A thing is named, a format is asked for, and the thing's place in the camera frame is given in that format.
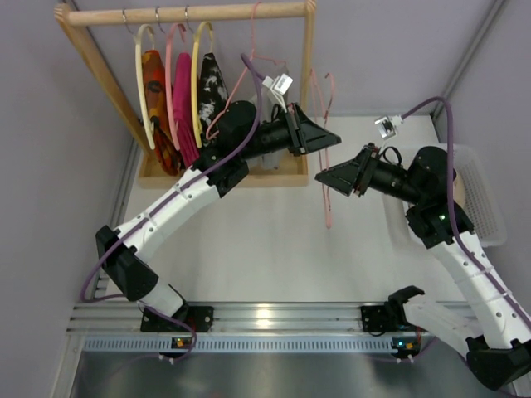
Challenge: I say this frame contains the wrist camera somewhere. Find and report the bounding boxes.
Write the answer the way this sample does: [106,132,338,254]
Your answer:
[374,114,403,144]
[262,74,293,112]

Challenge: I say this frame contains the yellow plastic hanger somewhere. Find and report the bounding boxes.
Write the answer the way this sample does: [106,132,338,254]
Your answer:
[191,21,214,149]

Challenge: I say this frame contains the white plastic basket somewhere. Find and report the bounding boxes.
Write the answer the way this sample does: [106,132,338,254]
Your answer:
[382,144,507,248]

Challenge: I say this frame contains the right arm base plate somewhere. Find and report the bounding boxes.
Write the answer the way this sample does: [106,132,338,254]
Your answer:
[360,303,406,336]

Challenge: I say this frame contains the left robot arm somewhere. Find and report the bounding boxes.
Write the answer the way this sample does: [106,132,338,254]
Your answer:
[95,100,342,326]

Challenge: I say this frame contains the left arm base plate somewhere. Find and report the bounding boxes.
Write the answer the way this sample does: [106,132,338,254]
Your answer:
[140,304,214,332]

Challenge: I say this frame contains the aluminium mounting rail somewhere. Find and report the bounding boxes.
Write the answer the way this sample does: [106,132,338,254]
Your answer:
[66,296,475,357]

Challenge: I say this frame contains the grey trousers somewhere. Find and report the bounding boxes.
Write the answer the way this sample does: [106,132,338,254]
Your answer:
[247,64,290,171]

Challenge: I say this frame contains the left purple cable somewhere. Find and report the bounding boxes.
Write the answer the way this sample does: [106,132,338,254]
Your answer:
[80,52,266,361]

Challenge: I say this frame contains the magenta trousers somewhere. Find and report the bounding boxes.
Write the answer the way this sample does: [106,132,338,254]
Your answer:
[171,52,199,167]

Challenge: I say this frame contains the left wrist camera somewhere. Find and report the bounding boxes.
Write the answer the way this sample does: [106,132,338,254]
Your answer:
[262,74,293,112]

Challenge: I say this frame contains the beige trousers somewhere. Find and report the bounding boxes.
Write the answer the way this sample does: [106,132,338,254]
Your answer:
[453,172,466,208]

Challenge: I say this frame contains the pink plastic hanger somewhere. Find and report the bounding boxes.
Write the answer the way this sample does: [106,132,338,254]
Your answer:
[164,22,186,151]

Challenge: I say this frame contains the cream plastic hanger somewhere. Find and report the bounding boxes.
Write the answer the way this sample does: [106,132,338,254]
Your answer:
[134,24,155,150]

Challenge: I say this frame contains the orange camouflage trousers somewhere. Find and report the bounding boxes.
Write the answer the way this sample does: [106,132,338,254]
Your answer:
[141,50,184,176]

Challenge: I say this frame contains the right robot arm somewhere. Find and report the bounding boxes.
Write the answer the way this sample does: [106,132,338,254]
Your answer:
[315,143,530,391]

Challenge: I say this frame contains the wooden clothes rack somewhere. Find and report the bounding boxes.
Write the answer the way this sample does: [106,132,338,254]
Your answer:
[54,1,316,189]

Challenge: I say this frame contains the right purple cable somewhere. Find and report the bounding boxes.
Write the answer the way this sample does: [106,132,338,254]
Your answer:
[400,96,531,398]

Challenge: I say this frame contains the black white patterned trousers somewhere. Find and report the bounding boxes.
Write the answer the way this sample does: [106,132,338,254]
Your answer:
[196,52,229,162]

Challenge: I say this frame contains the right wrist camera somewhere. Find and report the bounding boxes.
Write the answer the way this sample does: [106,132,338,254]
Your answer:
[374,114,403,144]

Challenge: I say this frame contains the purple cable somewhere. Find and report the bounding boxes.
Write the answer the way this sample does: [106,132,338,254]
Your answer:
[400,96,531,398]
[80,52,266,361]

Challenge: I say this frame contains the pink wire hanger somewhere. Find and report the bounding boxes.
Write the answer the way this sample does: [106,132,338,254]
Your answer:
[206,1,287,141]
[310,69,335,230]

